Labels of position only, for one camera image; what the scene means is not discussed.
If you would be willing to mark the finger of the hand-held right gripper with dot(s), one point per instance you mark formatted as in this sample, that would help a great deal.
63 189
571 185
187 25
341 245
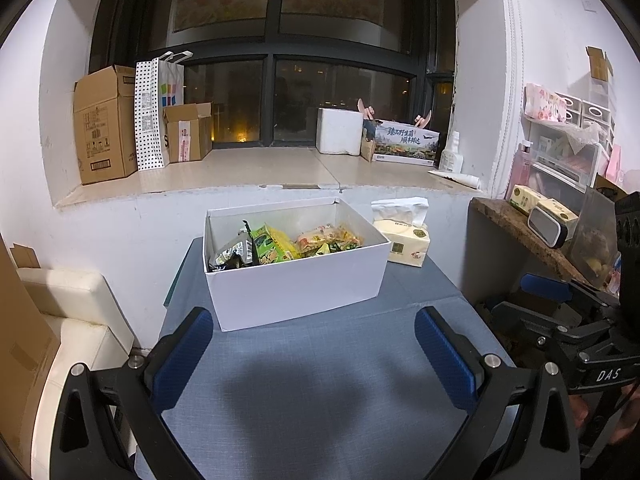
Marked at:
530 322
545 286

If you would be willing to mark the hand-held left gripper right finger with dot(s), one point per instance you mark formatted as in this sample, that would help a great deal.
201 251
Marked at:
442 355

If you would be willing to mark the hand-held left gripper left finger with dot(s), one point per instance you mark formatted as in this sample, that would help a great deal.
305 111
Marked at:
180 355

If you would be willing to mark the white cardboard box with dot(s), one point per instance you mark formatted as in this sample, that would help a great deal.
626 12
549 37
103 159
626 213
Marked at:
300 285

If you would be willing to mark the beige packet with brown trim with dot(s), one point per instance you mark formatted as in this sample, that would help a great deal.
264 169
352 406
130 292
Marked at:
322 235

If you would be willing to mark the person's right hand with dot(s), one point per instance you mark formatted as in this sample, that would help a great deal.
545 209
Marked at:
625 420

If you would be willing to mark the white and black speaker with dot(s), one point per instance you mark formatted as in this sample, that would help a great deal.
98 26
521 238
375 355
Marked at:
547 227

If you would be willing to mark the small yellow tissue packet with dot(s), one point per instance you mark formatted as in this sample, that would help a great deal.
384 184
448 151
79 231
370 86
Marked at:
557 210
524 200

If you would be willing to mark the white leather sofa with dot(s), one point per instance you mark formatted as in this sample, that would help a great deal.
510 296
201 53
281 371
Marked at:
70 330

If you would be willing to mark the yellow tissue pack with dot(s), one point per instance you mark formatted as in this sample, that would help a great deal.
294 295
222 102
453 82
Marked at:
407 245

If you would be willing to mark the pink bottle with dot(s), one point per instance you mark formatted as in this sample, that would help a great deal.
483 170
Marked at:
522 170

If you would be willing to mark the blue grey tablecloth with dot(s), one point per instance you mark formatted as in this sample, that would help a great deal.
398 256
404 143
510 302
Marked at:
300 385

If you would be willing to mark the clear plastic storage drawer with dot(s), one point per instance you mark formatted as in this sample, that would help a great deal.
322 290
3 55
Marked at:
560 160

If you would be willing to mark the white tube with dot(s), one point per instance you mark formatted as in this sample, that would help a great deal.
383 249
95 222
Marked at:
455 177

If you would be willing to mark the flat cardboard sheet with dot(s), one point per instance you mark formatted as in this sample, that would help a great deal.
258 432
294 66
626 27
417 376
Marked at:
22 340

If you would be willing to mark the white plastic bottle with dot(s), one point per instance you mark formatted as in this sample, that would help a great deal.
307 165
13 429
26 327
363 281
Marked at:
451 155

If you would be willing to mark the white mini drawer organizer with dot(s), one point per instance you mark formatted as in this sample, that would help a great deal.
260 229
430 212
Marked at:
587 112

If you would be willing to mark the pink floral tissue pack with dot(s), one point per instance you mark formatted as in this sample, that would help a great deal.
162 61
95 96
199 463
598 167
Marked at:
545 104

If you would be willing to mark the printed landscape tissue box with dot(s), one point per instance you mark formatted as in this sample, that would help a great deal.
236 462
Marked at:
407 142

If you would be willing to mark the pink plastic ornament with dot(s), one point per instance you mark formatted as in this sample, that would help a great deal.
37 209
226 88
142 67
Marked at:
367 109
423 120

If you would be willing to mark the tiny brown box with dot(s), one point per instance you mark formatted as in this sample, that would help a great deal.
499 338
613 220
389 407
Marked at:
367 151

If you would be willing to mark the small open cardboard box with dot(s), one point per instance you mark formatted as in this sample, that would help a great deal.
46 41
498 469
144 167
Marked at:
187 135

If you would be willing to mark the white dotted paper bag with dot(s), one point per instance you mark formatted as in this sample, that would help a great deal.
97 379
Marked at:
150 120

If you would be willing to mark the large brown cardboard box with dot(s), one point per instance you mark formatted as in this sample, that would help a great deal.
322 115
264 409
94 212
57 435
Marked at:
102 125

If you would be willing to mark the white foam box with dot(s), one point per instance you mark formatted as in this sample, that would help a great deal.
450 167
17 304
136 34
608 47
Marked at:
339 130

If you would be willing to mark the dark framed window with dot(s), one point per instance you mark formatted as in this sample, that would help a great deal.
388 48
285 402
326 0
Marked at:
300 25

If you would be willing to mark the small wall cardboard box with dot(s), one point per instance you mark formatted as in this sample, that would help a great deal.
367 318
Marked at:
599 64

